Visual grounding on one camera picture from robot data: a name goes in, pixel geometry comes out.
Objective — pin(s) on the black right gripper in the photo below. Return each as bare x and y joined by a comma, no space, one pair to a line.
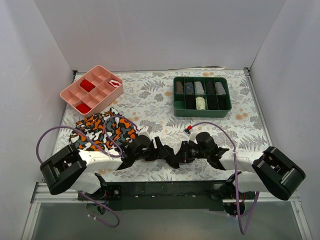
183,152

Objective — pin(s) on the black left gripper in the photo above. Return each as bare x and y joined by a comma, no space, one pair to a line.
153,150

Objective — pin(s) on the black underwear beige waistband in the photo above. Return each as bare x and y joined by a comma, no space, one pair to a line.
174,159

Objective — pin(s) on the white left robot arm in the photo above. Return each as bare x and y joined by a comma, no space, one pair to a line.
75,169

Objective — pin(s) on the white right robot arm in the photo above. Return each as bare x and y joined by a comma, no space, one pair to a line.
269,171

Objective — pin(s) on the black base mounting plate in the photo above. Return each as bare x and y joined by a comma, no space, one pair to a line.
213,195

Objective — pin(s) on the black rolled socks front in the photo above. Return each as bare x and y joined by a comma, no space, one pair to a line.
190,102

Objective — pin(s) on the black rolled socks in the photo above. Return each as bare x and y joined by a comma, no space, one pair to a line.
210,88
190,102

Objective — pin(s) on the cream rolled socks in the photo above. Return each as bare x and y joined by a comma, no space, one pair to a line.
200,103

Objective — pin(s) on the green compartment tray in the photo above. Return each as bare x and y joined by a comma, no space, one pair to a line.
217,106

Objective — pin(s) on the orange camouflage patterned garment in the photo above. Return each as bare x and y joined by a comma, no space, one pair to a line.
101,127

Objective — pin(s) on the floral fern table mat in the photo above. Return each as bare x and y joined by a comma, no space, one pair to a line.
148,100

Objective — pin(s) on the grey white rolled socks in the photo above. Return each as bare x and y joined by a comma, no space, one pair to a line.
198,88

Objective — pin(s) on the grey brown rolled socks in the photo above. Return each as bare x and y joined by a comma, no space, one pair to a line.
179,88

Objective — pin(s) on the blue striped rolled socks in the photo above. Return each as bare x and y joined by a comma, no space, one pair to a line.
189,88

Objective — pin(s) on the black rolled socks back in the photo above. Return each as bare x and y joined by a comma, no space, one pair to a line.
210,88

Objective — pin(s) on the white patterned rolled socks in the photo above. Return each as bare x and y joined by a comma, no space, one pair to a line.
220,90

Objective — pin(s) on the red white rolled garment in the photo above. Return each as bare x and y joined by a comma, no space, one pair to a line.
114,83

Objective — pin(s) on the red rolled garment front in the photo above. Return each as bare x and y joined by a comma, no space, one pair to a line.
83,108

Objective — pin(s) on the pink compartment tray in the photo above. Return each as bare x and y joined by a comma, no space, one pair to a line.
93,92

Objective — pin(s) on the red rolled garment back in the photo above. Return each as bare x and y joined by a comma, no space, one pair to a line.
87,85

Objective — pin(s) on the aluminium frame rail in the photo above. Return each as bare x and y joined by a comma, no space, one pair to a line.
63,217

